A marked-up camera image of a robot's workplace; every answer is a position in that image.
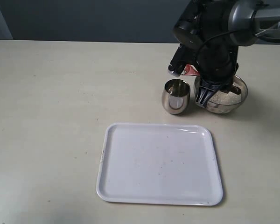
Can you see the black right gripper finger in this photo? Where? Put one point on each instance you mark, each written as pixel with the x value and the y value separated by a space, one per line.
pixel 205 90

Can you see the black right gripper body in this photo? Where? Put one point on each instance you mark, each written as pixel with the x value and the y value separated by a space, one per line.
pixel 203 28

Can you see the brown wooden spoon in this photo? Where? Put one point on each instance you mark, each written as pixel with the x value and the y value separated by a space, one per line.
pixel 233 89

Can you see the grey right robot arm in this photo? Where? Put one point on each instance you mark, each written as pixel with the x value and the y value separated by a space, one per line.
pixel 251 20

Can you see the steel bowl with rice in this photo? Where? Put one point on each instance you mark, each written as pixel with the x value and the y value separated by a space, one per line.
pixel 222 103

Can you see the stainless steel cup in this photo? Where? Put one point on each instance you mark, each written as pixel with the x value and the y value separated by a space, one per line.
pixel 175 96

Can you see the white rectangular tray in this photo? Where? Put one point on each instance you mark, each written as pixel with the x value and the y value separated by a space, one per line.
pixel 159 164

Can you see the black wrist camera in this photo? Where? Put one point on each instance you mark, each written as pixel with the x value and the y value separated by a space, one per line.
pixel 182 63

